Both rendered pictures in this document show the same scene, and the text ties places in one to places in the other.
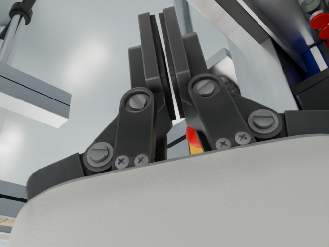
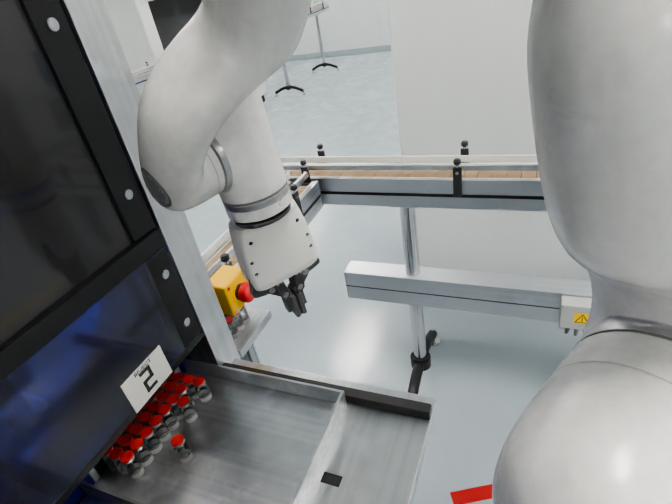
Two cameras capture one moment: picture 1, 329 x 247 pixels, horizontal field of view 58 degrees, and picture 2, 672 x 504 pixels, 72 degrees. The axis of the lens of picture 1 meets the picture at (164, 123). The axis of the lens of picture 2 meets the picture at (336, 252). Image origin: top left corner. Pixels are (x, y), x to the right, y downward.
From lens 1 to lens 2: 0.55 m
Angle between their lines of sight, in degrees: 16
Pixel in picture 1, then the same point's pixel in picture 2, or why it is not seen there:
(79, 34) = (364, 364)
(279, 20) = (216, 381)
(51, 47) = (388, 341)
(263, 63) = (220, 348)
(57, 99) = (359, 288)
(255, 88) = (221, 330)
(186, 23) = not seen: hidden behind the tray
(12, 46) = (414, 324)
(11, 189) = (367, 200)
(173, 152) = not seen: hidden behind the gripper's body
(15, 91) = (395, 283)
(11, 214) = (359, 180)
